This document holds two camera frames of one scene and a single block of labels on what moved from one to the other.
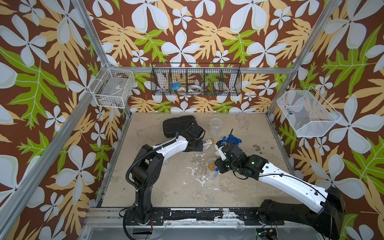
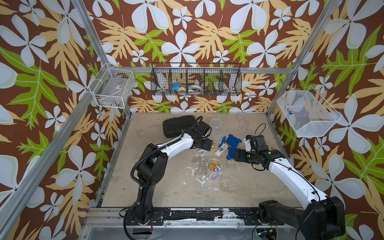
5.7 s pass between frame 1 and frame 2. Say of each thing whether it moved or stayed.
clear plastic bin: stayed
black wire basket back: stayed
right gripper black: moved
